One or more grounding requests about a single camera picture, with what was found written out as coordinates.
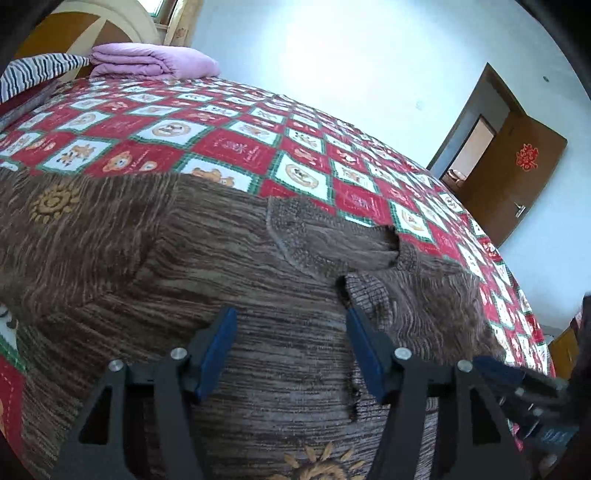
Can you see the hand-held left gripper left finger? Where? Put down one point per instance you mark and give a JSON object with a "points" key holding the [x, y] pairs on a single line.
{"points": [[217, 350]]}

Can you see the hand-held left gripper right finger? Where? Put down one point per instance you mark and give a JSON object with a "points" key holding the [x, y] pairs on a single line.
{"points": [[367, 355]]}

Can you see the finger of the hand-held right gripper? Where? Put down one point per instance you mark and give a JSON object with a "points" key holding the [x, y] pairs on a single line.
{"points": [[501, 371]]}

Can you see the brown knitted sweater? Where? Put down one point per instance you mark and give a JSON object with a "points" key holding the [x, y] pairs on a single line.
{"points": [[277, 277]]}

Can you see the person's right forearm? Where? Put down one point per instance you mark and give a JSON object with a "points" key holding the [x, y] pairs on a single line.
{"points": [[582, 369]]}

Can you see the yellow wooden cabinet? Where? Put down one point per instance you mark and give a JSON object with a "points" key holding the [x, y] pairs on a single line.
{"points": [[564, 350]]}

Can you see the brown wooden door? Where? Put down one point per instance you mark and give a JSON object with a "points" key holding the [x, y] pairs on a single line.
{"points": [[508, 184]]}

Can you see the red checked printed bedspread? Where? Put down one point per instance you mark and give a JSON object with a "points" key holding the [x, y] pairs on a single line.
{"points": [[231, 147]]}

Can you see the red paper door decoration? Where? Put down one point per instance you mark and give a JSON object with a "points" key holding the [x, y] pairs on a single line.
{"points": [[527, 157]]}

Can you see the folded pink blanket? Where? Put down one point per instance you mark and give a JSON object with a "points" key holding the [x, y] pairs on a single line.
{"points": [[152, 60]]}

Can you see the yellowish patterned curtain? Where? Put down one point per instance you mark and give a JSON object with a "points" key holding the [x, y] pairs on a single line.
{"points": [[184, 23]]}

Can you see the black white striped pillow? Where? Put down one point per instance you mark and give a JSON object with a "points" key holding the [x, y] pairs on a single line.
{"points": [[41, 69]]}

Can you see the window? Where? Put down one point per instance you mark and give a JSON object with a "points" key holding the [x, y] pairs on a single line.
{"points": [[161, 9]]}

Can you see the cream brown wooden headboard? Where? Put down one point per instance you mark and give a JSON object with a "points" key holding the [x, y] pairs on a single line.
{"points": [[60, 27]]}

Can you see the brown door frame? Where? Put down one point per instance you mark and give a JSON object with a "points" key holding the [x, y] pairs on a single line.
{"points": [[461, 124]]}

